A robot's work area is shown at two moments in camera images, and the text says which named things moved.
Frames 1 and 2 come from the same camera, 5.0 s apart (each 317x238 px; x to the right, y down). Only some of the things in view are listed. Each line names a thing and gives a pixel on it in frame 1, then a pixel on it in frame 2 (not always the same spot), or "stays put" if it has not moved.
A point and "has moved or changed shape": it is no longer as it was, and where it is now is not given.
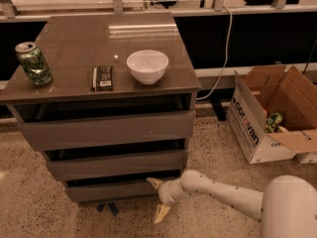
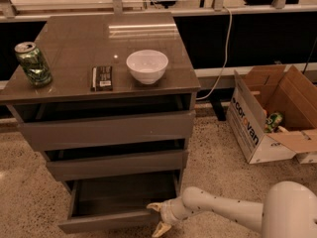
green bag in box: x=272 y=122 stays put
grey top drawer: x=75 y=124 stays put
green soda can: x=32 y=59 stays put
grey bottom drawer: x=112 y=188 has moved or changed shape
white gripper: x=163 y=192 → x=168 y=212
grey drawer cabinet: x=116 y=120 stays put
